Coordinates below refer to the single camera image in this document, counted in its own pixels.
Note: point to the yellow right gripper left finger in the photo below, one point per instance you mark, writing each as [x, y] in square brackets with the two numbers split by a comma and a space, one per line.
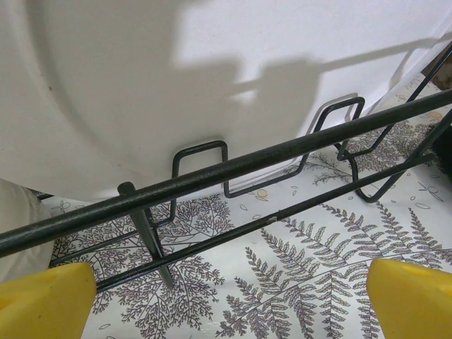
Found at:
[42, 303]

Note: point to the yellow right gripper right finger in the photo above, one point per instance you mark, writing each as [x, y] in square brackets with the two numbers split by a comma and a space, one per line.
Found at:
[413, 307]

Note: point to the colourful squiggle patterned plate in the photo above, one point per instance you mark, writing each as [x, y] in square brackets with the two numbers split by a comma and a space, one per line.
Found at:
[141, 88]

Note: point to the floral patterned tablecloth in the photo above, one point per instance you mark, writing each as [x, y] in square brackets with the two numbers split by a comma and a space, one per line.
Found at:
[318, 282]

